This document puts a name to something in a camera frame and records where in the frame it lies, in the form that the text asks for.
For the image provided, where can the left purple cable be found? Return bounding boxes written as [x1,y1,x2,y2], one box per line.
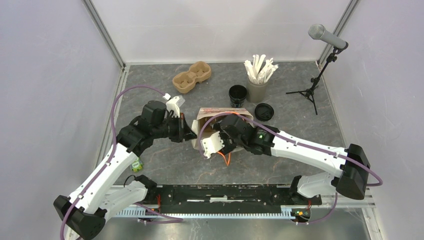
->
[59,84,184,240]

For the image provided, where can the grey microphone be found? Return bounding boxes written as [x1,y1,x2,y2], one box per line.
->
[308,24,349,50]

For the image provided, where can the white toothed cable rail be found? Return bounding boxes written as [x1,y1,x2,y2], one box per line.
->
[115,206,311,220]

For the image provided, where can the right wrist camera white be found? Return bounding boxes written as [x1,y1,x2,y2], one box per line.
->
[200,131,225,159]

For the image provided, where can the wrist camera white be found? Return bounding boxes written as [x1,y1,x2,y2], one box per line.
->
[200,131,225,159]
[163,93,185,118]

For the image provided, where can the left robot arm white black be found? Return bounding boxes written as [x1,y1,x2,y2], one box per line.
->
[53,100,197,240]

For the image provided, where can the purple cable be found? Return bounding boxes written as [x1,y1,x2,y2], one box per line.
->
[197,111,384,226]
[59,84,184,240]

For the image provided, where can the small green toy box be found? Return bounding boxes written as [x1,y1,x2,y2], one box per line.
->
[130,159,144,173]

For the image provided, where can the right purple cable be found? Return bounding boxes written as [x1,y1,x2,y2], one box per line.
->
[197,111,384,226]

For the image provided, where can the brown paper bag orange handles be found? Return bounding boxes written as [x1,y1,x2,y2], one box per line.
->
[191,107,254,166]

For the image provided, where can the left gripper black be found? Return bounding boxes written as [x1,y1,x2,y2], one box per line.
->
[152,112,197,143]

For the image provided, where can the black coffee cup white lettering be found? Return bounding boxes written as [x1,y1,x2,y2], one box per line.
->
[228,84,248,108]

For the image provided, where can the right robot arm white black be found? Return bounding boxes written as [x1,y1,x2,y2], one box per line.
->
[212,113,370,204]

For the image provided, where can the white wrapped straws bundle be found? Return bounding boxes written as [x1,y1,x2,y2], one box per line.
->
[243,54,279,85]

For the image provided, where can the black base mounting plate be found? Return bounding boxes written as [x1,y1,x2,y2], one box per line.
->
[141,184,322,214]

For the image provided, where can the black microphone tripod stand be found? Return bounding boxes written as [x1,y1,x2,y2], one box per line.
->
[285,46,343,115]

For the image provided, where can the grey straw holder cup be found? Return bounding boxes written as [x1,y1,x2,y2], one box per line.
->
[246,80,268,104]

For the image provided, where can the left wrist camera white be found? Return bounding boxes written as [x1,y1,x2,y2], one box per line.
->
[163,93,185,118]

